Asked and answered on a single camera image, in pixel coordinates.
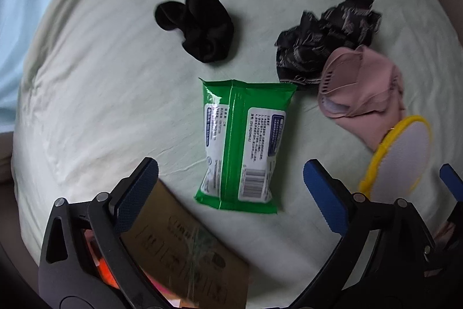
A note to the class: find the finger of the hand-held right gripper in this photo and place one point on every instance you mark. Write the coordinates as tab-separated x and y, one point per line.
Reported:
450	175

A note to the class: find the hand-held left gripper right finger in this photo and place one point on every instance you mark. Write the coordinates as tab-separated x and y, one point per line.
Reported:
322	196

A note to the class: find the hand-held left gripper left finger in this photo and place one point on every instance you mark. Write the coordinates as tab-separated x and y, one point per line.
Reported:
135	198

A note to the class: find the green wet wipes pack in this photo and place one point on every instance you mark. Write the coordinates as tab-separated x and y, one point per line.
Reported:
239	145

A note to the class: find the yellow rimmed round brush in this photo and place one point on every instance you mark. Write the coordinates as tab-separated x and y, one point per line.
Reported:
398	160

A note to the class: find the brown cardboard box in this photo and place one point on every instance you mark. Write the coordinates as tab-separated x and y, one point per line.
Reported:
188	244

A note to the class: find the pink face mask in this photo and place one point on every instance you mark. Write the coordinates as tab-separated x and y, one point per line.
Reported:
361	91

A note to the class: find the light green bed sheet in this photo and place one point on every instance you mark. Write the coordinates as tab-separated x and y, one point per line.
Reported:
108	77

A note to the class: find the black patterned cloth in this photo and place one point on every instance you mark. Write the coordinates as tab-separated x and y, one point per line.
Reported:
325	37

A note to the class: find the black sock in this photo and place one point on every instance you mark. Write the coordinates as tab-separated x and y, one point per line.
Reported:
197	23

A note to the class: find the light blue cloth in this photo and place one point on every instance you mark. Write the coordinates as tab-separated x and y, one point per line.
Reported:
25	5

